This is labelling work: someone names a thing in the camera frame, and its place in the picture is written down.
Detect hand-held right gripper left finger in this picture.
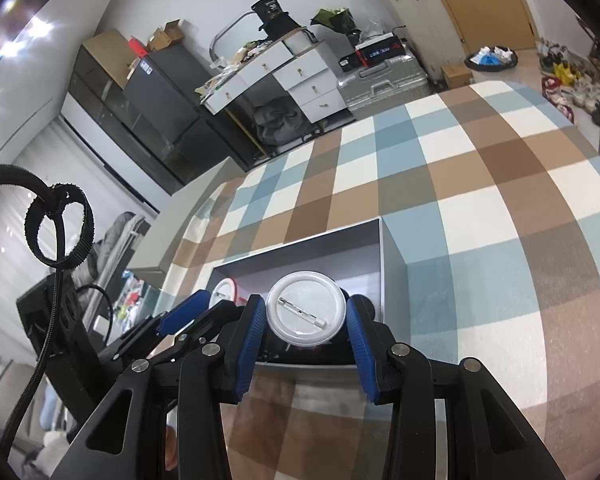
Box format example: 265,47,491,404
50,292,270,480

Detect checkered blanket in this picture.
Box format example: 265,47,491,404
160,80,600,480

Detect red rimmed pin badge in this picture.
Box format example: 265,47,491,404
211,276,240,307

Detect wooden door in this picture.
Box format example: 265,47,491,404
420,0,537,58

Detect silver suitcase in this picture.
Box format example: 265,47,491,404
336,52,431,112

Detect dark wrapped flower bouquet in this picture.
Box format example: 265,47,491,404
311,6,363,36

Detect black box red print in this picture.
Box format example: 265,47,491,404
354,31,407,67

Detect black mini fridge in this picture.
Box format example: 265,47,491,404
124,52,207,147

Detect round vanity mirror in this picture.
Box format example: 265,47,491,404
209,10,316,63

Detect dark grey bag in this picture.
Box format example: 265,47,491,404
252,97,312,150

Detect small open carton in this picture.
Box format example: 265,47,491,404
149,19,187,52

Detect small cardboard box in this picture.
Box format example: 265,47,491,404
441,62,475,87

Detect white dresser desk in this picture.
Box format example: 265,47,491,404
200,37,357,128

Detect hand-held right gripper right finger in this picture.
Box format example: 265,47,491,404
345,295,566,480

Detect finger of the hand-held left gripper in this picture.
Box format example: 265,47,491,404
104,289,213,357
149,305,247,362

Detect rows of shoes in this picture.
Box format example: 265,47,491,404
536,35,600,123

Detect white suitcase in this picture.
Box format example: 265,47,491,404
377,0,470,86

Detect pile of desk clutter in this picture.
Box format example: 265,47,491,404
195,39,283,98

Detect ceiling light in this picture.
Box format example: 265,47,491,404
0,0,53,58

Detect black braided cable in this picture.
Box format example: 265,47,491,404
0,260,66,461

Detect white pin badge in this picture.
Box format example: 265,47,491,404
266,269,350,347

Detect large cardboard box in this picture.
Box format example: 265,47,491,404
82,29,142,75

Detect dark glass cabinet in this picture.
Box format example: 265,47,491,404
67,44,233,196

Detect silver cardboard box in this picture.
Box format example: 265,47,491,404
207,217,408,368

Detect bin with crumpled wrappers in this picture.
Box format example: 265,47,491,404
464,45,520,72

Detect black gift bag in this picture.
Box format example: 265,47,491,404
251,0,302,40

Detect black hook-and-loop strap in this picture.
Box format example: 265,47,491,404
0,162,97,268

